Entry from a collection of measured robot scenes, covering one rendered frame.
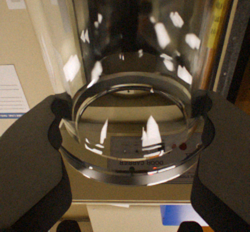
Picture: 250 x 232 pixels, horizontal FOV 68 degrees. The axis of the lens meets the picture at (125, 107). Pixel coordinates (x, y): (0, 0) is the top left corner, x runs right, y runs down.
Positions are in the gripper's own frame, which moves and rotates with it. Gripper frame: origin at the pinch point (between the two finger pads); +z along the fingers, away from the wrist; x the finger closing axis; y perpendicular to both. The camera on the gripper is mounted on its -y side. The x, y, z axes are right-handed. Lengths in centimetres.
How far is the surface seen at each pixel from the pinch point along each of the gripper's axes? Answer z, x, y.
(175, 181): 10.8, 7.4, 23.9
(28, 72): 63, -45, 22
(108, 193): 9.3, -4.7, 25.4
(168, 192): 9.5, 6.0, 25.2
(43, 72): 63, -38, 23
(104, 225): 20, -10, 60
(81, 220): 60, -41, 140
